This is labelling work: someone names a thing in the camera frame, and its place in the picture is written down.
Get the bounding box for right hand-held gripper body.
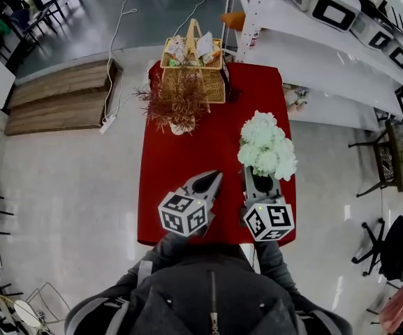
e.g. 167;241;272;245
239;193;295;242

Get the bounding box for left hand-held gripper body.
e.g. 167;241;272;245
158;186;216;237

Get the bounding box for white flowers bunch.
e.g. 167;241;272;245
237;110;299;182

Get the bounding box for person's right forearm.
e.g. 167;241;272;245
253;239;296;292

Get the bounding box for person's left forearm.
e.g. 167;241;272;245
127;232;191;282

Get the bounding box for red-clothed table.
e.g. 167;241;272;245
136;61;297;246

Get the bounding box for white lumpy plant pot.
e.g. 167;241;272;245
169;115;197;136

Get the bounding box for person's zip jacket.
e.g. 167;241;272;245
64;246;354;335

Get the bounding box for brown dried plant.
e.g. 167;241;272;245
133;66;211;134

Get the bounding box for small pink pot with sprigs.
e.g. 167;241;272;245
284;84;310;113

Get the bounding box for white power strip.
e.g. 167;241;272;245
98;114;117;135

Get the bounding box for black framed lantern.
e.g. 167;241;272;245
221;49;242;103

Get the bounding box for black chair patterned seat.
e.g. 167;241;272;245
348;140;397;198

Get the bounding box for black office chair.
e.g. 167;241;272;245
351;214;403;285

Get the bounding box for assorted snack packets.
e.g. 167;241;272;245
166;31;221;68

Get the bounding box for white metal shelf rack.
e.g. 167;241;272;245
221;0;403;132

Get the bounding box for wooden step platform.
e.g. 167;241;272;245
4;58;124;136

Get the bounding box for orange cushion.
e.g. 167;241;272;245
220;11;247;31

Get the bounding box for white round stool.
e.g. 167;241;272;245
12;298;42;327

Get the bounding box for row of white ovens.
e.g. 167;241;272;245
290;0;403;118

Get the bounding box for wicker basket with handle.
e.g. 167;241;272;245
159;18;226;113

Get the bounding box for white cable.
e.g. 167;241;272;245
171;0;230;38
103;0;138;118

